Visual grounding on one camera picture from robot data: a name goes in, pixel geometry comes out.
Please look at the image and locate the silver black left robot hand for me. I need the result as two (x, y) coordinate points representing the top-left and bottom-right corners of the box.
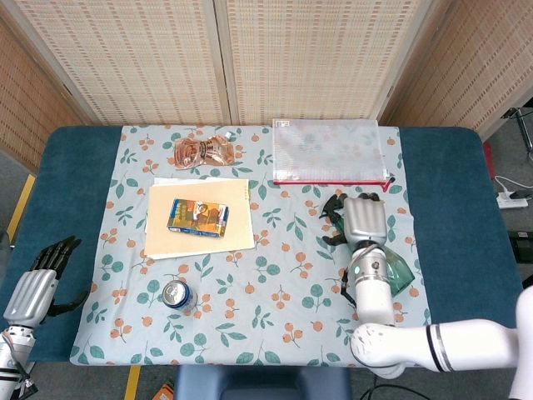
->
(2, 235), (91, 326)

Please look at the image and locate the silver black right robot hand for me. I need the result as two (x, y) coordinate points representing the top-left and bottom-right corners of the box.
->
(322, 192), (391, 252)

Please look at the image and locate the green spray bottle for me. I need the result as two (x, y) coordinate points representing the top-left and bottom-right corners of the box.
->
(318, 192), (416, 298)

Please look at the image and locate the clear mesh zip pouch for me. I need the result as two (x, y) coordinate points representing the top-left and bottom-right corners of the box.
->
(271, 118), (396, 193)

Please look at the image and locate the beige paper folder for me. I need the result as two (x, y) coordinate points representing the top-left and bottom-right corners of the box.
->
(144, 178), (256, 260)

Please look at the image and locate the floral fruit print tablecloth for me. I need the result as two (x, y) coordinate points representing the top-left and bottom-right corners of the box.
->
(69, 123), (432, 368)

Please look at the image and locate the white power strip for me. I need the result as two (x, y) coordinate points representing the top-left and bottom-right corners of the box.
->
(496, 193), (529, 210)

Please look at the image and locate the blue white milk can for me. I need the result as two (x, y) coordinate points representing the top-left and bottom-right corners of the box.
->
(161, 279), (197, 313)

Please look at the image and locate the black box device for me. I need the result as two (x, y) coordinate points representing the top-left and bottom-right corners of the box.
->
(512, 230), (533, 263)

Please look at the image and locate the blue orange carton box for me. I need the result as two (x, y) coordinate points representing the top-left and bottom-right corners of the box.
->
(167, 197), (229, 238)

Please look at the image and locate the brown snack pouch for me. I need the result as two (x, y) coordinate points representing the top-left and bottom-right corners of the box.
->
(173, 132), (237, 171)

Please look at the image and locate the blue padded chair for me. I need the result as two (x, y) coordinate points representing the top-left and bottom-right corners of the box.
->
(173, 365), (353, 400)

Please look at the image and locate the woven bamboo folding screen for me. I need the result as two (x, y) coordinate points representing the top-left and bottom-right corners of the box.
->
(0, 0), (533, 174)

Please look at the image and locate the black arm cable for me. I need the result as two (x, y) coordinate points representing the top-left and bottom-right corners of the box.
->
(339, 268), (360, 310)

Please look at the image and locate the metal stand frame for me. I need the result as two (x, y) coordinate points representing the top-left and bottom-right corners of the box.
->
(505, 107), (533, 162)

